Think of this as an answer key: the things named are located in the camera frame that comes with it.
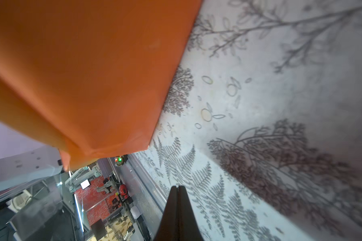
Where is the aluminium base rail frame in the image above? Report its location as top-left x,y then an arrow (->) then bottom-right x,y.
108,154 -> 167,241

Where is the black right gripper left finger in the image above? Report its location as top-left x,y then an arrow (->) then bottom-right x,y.
154,186 -> 178,241

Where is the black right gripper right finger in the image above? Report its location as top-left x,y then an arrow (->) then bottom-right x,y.
177,186 -> 204,241

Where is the yellow orange wrapping paper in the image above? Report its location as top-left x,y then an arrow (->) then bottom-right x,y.
0,1 -> 202,170

